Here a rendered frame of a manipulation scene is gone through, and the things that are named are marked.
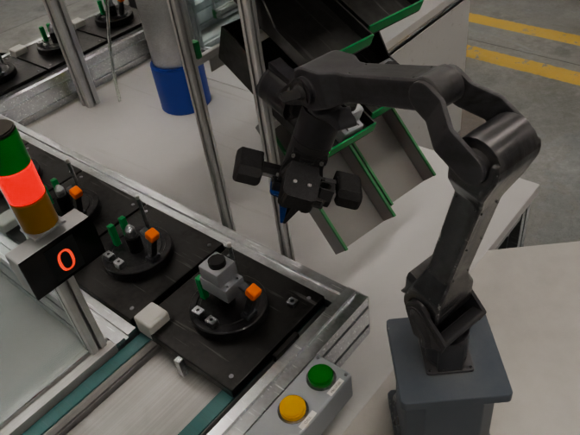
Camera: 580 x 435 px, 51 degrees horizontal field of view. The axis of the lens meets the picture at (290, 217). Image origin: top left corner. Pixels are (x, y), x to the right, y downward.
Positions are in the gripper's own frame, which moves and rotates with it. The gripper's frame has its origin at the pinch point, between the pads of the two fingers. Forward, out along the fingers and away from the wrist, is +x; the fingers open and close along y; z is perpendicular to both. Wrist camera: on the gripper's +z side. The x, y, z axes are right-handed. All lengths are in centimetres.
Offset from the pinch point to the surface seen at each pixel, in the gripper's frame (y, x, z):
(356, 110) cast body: 8.7, -8.5, -17.9
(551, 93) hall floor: 160, 63, -229
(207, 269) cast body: -9.0, 17.2, -0.1
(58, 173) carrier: -47, 45, -49
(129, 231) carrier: -24.2, 28.1, -16.3
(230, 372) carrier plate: -1.8, 26.7, 11.9
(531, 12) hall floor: 177, 55, -337
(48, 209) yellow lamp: -32.6, 5.0, 6.9
